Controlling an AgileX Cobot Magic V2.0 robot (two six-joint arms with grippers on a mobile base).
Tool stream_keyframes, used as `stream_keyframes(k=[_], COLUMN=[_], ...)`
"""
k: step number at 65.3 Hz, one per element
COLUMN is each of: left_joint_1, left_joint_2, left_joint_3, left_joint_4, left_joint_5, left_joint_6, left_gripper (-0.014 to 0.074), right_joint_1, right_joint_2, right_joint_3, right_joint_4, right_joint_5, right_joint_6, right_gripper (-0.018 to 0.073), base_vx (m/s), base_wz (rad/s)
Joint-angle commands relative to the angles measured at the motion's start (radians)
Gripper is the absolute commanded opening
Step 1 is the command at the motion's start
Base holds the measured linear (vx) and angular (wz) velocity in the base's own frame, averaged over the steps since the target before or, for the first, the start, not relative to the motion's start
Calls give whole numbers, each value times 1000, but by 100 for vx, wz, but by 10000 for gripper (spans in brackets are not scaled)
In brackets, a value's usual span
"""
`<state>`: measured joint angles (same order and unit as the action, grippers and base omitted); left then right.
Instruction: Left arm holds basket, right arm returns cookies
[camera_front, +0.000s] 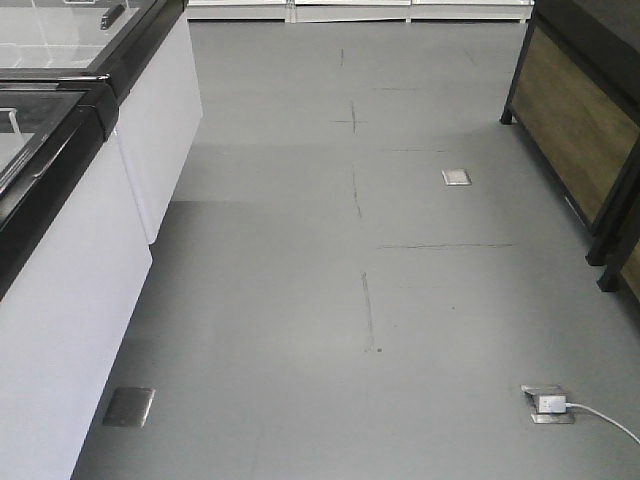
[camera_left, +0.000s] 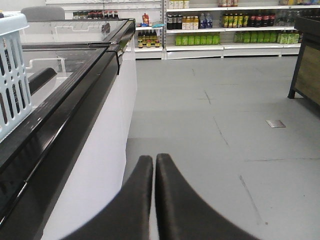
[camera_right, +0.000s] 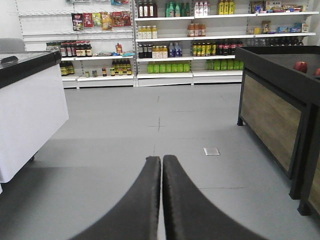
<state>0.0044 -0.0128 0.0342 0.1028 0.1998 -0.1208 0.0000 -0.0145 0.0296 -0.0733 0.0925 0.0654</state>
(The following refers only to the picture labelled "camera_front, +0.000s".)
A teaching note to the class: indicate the white shelf unit base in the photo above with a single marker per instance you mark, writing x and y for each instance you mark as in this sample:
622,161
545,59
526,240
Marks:
323,11

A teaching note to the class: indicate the near white chest freezer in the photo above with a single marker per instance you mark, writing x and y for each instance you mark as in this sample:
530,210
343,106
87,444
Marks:
74,258

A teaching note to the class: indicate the white chest freezer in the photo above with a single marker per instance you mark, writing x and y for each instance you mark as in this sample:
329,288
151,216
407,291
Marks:
142,51
74,258

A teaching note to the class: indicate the closed steel floor plate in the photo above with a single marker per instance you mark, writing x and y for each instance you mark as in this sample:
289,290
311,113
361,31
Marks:
129,407

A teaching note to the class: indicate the far white chest freezer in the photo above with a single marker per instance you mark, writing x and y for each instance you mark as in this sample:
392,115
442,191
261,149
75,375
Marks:
142,51

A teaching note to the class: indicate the white power adapter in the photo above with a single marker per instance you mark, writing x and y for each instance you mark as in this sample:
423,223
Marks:
550,404

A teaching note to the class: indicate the wooden black-framed display stand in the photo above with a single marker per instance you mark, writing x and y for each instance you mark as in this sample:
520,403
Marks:
575,92

